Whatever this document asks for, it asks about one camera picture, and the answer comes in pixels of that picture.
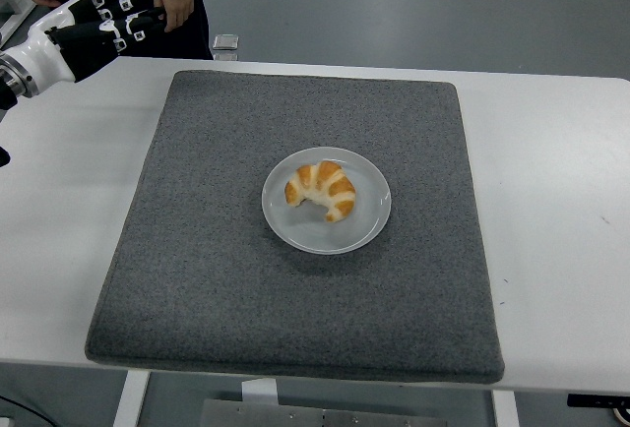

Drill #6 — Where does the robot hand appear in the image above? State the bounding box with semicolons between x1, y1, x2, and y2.
2;0;168;94

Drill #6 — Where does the black floor cable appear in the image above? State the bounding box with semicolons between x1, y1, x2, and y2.
0;395;50;427

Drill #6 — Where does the black flat bar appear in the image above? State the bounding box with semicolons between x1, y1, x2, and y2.
566;392;630;411

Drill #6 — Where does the white tape strip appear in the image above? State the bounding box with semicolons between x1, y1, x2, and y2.
240;378;280;406

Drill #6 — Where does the round light grey plate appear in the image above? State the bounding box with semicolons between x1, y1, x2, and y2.
260;145;393;255

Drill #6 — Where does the grey metal plate with screws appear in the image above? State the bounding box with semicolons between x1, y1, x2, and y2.
202;398;449;427

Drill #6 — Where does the white table leg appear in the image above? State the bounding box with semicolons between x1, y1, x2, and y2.
112;370;152;427
491;390;521;427

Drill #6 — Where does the metal floor socket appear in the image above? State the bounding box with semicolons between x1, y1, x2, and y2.
212;33;241;52

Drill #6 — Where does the croissant bread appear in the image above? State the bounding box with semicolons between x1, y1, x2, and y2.
283;159;357;224

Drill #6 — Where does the person's left hand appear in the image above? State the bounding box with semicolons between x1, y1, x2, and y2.
155;0;196;33

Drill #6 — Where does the white frame furniture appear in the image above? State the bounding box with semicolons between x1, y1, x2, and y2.
0;0;38;49

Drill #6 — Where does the grey felt mat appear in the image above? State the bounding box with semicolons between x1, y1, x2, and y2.
84;70;506;385

